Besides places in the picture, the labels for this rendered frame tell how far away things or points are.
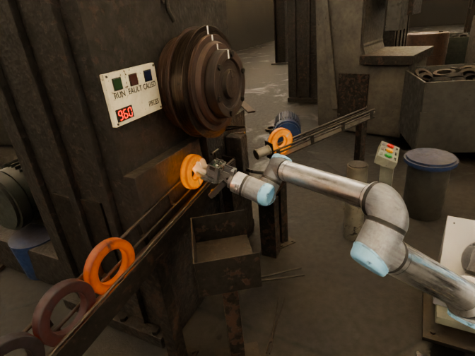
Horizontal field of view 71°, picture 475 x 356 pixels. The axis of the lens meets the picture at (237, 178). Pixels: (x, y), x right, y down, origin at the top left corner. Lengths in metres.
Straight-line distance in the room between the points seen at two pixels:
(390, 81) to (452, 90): 0.78
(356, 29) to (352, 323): 3.01
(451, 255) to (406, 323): 0.39
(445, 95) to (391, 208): 2.36
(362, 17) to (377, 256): 3.20
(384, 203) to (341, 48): 3.15
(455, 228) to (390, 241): 0.78
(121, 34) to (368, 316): 1.64
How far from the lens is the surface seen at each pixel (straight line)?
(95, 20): 1.26
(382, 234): 1.05
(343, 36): 4.07
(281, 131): 1.92
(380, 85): 3.98
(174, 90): 1.36
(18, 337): 1.06
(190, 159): 1.44
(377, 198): 1.09
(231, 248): 1.27
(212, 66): 1.39
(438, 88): 3.32
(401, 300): 2.00
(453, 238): 1.81
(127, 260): 1.23
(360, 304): 1.93
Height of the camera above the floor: 1.38
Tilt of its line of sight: 26 degrees down
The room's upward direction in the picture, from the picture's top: 6 degrees counter-clockwise
